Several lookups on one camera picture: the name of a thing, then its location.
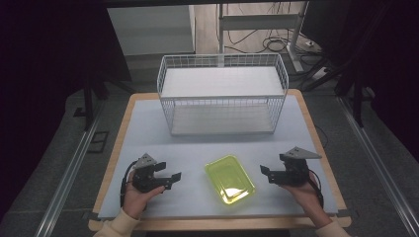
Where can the pale grey table mat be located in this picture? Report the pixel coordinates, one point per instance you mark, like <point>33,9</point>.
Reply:
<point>184,148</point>

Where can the black stand leg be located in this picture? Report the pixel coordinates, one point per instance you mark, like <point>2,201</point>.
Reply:
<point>88,105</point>
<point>357,98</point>

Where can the aluminium floor rail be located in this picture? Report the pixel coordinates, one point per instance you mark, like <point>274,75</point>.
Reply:
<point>70,174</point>
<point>375,158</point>

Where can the grey cabinet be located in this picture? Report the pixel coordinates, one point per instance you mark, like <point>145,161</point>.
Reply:
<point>151,29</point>

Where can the person's right hand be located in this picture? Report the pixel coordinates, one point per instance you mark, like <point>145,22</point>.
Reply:
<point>304,196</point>

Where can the person's left hand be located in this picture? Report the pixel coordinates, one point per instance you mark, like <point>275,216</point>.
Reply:
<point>136,199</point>

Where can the white metal stand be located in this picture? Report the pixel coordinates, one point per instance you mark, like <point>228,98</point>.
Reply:
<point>260,21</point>

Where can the white power strip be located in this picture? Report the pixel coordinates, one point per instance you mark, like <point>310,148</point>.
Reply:
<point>320,73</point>

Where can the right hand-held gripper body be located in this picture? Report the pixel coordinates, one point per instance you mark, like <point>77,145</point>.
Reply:
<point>294,171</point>

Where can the yellow-green plastic tray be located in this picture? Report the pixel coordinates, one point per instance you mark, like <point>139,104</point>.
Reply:
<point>230,181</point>

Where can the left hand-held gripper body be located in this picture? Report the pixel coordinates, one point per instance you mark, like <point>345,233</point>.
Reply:
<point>145,179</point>

